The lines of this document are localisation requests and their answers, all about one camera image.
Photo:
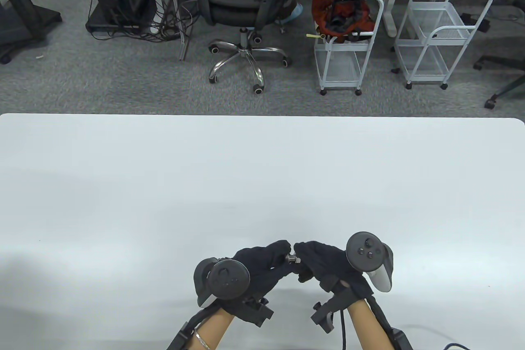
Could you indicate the person's left hand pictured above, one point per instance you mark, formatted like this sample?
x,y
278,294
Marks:
x,y
264,266

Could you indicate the red and black bag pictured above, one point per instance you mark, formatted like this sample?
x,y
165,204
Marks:
x,y
328,9

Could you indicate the aluminium rig frame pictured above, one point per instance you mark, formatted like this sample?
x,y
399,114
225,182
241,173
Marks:
x,y
177,5

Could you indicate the black wheeled monitor stand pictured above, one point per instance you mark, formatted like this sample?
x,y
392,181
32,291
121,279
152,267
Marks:
x,y
16,9

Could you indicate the black wrist sensor pack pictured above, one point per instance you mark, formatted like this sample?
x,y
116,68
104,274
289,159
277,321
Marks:
x,y
178,339
402,339

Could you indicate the grey handheld controller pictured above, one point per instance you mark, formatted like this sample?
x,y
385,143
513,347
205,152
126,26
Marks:
x,y
367,251

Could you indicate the person's right hand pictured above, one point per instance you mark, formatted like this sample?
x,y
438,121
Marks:
x,y
324,261

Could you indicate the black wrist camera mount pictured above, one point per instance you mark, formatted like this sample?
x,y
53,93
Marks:
x,y
258,311
330,313

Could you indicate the black office chair base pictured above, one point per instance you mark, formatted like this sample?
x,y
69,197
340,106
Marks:
x,y
504,62

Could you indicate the black power adapter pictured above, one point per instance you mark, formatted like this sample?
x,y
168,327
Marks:
x,y
475,21

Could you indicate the person's left forearm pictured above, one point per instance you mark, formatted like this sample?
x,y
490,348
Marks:
x,y
213,329

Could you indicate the person's right forearm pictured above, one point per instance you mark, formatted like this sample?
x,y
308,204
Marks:
x,y
367,327

